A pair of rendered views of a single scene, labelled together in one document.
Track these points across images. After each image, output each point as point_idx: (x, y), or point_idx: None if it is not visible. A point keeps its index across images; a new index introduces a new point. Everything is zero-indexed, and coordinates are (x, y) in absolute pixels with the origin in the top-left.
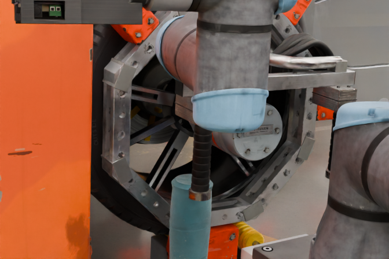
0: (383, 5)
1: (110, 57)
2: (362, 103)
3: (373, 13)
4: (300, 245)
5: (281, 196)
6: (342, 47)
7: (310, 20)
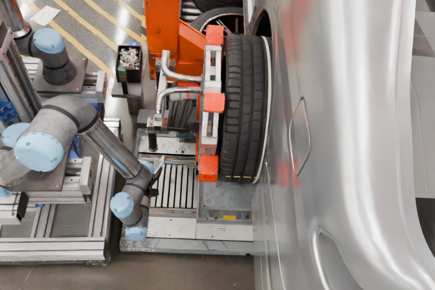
0: (270, 232)
1: (223, 48)
2: (53, 34)
3: (268, 224)
4: (79, 66)
5: None
6: (261, 207)
7: (263, 166)
